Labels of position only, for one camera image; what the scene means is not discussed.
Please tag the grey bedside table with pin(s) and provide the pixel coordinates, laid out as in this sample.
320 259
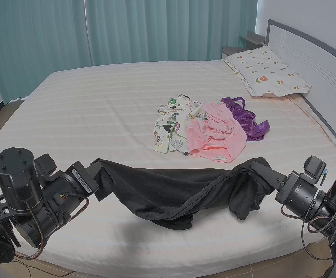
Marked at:
229 50

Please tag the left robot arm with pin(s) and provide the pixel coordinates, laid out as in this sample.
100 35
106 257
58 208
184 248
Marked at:
14 178

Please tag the white printed garment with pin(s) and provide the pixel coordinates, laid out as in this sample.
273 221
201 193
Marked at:
168 126

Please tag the pink garment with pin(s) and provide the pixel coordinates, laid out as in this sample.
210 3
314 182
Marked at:
211 137

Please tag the white printed pillow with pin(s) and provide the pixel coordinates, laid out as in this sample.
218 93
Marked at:
266 71

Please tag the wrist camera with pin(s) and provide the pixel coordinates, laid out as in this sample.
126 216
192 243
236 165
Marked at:
314 166
44 164

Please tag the purple garment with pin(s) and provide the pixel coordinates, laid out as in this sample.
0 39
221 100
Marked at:
243 117

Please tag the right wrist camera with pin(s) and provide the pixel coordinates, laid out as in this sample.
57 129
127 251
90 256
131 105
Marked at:
314 166

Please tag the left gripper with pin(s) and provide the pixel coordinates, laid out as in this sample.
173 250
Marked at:
69 184

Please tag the black garment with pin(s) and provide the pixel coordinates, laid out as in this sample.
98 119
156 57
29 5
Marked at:
168 192

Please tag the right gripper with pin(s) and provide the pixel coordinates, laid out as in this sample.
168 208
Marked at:
297 195

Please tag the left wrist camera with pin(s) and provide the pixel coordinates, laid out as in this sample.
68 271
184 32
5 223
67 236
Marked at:
44 164

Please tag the bed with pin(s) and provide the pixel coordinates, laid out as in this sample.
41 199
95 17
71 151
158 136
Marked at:
98 111

